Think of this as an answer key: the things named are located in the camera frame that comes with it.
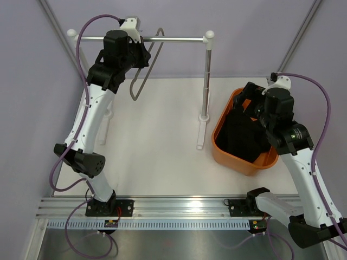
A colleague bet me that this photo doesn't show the black shorts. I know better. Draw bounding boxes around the black shorts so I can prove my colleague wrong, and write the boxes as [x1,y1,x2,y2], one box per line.
[216,105,273,164]

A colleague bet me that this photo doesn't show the white slotted cable duct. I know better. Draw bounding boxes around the white slotted cable duct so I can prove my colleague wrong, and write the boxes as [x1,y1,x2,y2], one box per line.
[47,219,250,230]

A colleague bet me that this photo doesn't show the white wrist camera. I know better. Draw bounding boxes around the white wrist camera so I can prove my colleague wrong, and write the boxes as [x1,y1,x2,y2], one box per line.
[261,73,291,95]
[120,16,143,43]

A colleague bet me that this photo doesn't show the white clothes hanger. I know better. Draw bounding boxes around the white clothes hanger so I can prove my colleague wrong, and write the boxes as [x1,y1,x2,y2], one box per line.
[129,42,164,102]

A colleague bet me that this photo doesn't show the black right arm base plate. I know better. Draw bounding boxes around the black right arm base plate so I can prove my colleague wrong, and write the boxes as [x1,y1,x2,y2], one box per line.
[227,199,264,217]

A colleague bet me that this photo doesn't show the orange plastic basket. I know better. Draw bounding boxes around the orange plastic basket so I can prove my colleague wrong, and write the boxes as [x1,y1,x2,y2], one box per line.
[211,88,279,176]

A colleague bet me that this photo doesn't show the white metal clothes rack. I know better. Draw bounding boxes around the white metal clothes rack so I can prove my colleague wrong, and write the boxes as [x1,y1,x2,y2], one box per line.
[67,28,215,150]

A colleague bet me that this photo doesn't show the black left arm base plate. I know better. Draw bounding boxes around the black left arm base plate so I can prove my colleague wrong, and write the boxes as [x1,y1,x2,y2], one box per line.
[85,199,134,217]

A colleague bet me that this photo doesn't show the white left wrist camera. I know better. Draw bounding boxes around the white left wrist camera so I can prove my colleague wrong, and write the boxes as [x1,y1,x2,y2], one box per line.
[120,16,143,43]

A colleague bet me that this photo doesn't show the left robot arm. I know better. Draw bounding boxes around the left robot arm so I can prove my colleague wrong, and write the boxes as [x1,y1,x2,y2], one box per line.
[54,30,151,217]

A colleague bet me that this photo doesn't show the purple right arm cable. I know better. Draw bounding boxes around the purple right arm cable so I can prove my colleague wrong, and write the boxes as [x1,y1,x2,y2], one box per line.
[214,71,347,258]

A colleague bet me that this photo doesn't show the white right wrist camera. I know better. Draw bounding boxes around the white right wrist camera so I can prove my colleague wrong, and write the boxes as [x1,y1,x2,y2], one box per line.
[261,73,291,95]

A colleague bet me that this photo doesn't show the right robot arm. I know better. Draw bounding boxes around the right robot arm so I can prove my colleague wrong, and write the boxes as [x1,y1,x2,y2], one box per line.
[233,82,346,249]

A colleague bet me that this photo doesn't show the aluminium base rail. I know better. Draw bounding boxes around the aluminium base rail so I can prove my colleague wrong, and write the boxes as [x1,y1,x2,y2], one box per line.
[35,195,330,219]

